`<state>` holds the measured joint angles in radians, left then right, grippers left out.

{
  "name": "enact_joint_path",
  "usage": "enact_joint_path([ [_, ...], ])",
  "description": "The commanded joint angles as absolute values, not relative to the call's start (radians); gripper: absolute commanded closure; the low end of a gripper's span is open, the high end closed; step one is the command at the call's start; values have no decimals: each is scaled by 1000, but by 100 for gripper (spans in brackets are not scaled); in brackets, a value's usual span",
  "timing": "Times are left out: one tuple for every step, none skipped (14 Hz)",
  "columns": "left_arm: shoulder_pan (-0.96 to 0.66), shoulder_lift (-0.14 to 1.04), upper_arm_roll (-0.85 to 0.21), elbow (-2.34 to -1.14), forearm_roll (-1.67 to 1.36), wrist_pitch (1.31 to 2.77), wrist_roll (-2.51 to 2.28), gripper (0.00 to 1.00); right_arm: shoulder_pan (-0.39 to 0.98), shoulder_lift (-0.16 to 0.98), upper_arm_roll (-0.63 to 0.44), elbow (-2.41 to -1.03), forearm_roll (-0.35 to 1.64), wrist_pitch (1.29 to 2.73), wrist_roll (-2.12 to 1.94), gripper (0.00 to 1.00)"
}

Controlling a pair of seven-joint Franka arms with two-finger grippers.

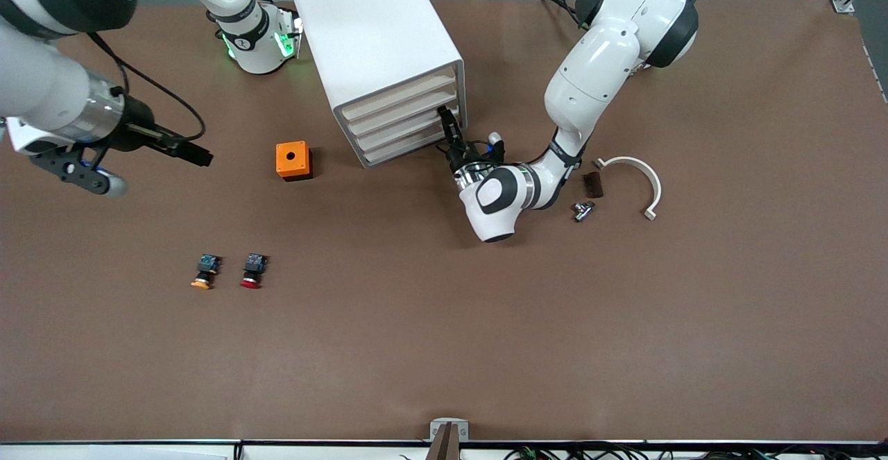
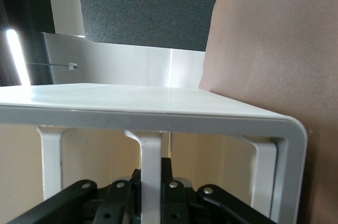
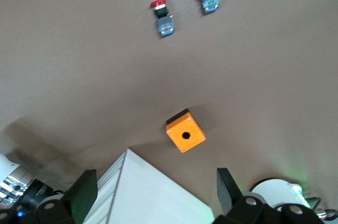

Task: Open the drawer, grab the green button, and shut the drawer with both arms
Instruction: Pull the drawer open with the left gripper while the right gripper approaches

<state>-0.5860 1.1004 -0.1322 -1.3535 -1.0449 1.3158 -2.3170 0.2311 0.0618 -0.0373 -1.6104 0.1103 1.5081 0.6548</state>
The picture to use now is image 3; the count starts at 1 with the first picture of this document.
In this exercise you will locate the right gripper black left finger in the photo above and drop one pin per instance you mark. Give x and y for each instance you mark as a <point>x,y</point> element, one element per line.
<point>82,200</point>

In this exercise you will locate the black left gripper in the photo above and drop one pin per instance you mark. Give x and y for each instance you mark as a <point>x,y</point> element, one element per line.
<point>38,192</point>

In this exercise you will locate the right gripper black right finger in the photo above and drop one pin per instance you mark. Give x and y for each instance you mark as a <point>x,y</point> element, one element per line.
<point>229,195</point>

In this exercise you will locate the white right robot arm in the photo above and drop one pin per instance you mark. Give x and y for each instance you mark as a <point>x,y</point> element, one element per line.
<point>272,189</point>

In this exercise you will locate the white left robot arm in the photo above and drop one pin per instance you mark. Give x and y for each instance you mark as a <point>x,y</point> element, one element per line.
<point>6,164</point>

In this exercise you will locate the white drawer cabinet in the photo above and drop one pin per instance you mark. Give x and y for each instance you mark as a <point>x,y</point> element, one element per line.
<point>148,195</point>

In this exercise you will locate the orange button box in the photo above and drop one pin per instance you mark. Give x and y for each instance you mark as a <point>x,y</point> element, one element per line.
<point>194,134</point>

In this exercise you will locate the red mushroom push button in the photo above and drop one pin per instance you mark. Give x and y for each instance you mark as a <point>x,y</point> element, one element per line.
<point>165,27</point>

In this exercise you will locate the green lit base connector box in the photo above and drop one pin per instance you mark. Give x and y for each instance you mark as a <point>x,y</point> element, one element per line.
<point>297,191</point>

